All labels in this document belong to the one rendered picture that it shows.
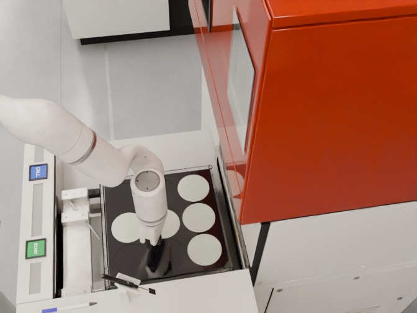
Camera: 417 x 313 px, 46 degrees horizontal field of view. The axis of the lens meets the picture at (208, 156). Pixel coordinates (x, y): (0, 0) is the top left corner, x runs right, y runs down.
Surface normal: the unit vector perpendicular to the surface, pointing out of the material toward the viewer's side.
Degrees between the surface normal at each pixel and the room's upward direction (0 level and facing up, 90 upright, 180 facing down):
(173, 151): 0
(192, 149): 0
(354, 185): 90
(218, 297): 0
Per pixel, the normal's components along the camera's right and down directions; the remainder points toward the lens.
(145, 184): 0.01, -0.56
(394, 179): 0.17, 0.80
